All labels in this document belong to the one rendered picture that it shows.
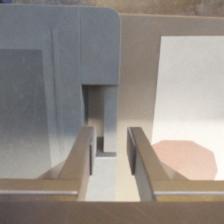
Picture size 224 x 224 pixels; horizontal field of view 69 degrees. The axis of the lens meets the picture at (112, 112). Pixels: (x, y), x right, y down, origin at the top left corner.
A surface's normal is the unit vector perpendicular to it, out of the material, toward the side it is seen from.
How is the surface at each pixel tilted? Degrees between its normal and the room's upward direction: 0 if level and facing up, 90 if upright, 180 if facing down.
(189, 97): 0
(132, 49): 0
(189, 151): 38
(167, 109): 0
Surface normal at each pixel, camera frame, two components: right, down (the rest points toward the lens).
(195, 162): 0.09, -0.39
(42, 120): 0.02, 0.25
